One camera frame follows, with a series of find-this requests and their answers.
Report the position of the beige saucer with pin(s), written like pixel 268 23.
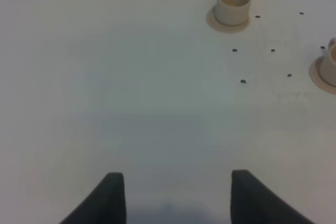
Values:
pixel 215 24
pixel 316 77

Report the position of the beige far saucer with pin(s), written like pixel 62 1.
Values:
pixel 215 24

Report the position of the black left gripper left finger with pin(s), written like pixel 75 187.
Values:
pixel 105 204

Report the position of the beige near saucer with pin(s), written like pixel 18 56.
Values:
pixel 316 77

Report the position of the beige near teacup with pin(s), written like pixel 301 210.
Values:
pixel 327 67

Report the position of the beige teacup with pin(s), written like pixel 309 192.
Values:
pixel 232 12
pixel 327 67

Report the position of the beige far teacup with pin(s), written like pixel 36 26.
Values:
pixel 232 12

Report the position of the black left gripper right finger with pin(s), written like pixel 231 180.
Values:
pixel 252 202

